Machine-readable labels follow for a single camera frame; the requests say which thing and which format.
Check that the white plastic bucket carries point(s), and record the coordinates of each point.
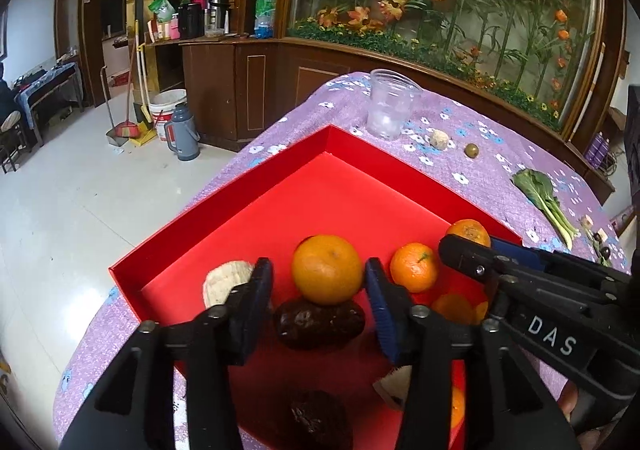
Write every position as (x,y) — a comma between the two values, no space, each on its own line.
(162,107)

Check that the wooden cabinet counter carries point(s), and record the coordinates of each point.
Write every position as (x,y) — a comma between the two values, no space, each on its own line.
(238,87)

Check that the broom and dustpan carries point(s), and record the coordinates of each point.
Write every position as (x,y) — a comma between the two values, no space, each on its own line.
(131,129)

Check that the green snack bag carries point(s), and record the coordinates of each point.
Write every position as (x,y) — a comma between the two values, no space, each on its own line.
(160,24)

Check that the purple bottles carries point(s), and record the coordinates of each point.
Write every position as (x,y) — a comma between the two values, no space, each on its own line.
(597,151)

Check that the right hand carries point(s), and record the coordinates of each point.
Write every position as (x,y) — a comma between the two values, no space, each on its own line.
(567,402)

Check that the small beige piece by cup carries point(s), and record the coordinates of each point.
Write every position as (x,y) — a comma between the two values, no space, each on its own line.
(439,140)

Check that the red date front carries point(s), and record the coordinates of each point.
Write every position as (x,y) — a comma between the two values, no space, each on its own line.
(317,420)

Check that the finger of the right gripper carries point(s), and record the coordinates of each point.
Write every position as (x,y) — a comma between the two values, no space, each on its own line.
(528,257)
(481,263)

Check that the dark plum on leaf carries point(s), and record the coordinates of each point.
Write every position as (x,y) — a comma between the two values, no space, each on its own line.
(605,252)

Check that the black thermos flask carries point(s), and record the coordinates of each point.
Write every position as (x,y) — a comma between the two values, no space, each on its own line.
(218,18)

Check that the grey thermos jug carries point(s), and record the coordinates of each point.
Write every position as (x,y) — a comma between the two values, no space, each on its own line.
(181,135)

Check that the small green olive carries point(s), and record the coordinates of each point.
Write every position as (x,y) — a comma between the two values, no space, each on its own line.
(471,150)

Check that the green leaf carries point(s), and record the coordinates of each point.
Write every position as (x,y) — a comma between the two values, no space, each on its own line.
(591,236)

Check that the orange mandarin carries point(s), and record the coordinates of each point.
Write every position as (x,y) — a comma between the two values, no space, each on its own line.
(454,308)
(470,230)
(414,267)
(457,407)
(326,269)

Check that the small beige piece right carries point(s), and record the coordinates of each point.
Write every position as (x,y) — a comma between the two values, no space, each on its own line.
(586,222)

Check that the clear plastic cup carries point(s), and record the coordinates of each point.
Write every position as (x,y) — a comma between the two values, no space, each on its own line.
(392,97)

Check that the red shallow box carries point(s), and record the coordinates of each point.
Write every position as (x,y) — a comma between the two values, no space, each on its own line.
(318,210)

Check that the beige cake block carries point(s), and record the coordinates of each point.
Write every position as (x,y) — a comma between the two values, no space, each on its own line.
(220,281)
(393,388)

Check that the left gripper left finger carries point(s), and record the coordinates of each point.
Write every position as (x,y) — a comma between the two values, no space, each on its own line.
(247,305)

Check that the red date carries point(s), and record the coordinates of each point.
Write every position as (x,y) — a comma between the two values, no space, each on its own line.
(301,324)
(317,420)

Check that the green water bottle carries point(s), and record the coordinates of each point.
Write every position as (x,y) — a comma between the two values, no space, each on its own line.
(264,18)

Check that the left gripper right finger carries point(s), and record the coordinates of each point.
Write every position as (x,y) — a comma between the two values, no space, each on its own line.
(390,305)

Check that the purple floral tablecloth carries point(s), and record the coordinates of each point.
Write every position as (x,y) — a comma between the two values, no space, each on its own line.
(484,181)

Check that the bok choy stalk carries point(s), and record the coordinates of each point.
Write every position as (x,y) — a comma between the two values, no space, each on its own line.
(539,190)

